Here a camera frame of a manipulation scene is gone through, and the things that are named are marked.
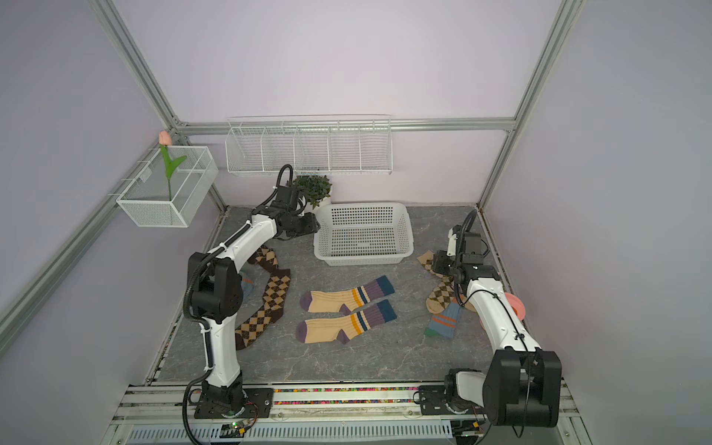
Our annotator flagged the white wire wall shelf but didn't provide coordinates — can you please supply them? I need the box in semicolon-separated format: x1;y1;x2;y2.
225;114;393;175

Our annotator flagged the tan argyle sock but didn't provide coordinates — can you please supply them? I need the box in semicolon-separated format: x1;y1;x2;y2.
426;276;454;314
417;250;443;278

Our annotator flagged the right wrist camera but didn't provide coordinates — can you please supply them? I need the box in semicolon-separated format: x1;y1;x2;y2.
447;225;462;258

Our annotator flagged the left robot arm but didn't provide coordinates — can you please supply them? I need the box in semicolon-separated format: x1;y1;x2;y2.
183;164;320;416

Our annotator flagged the white plastic perforated basket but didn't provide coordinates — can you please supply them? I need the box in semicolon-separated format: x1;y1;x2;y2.
313;202;413;266

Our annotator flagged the dark brown argyle sock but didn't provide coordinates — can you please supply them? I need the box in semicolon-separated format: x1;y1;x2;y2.
248;245;279;274
235;269;291;350

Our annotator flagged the white mesh wall box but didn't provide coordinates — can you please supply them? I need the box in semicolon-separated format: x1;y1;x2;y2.
117;146;218;228

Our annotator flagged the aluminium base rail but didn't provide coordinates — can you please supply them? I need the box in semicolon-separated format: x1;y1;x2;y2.
110;379;580;426

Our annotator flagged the pink watering can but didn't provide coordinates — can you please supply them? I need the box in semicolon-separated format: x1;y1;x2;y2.
505;293;527;322

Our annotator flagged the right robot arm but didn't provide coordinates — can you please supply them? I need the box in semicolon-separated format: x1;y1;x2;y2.
425;211;563;433

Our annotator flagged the striped beige purple sock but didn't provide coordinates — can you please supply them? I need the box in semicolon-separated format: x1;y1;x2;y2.
296;300;397;344
300;276;395;315

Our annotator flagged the pink artificial tulip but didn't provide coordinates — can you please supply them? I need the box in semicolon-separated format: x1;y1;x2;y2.
159;131;187;200

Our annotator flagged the potted green plant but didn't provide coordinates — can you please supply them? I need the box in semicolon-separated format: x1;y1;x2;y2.
294;175;332;212

